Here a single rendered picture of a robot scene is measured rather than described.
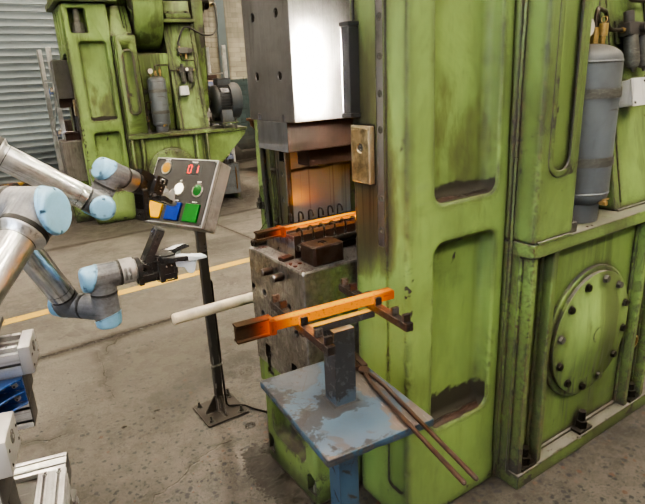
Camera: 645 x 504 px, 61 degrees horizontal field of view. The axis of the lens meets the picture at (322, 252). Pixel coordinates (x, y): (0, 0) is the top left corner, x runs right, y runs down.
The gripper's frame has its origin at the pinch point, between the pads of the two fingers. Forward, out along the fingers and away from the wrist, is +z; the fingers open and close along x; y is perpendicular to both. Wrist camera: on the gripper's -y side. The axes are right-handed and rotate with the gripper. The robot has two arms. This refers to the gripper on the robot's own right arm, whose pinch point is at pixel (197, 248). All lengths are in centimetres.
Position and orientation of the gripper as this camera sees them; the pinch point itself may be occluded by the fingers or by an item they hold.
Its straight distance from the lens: 178.3
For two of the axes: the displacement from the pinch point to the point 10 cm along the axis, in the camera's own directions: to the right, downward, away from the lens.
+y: 0.5, 9.5, 3.1
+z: 8.3, -2.1, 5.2
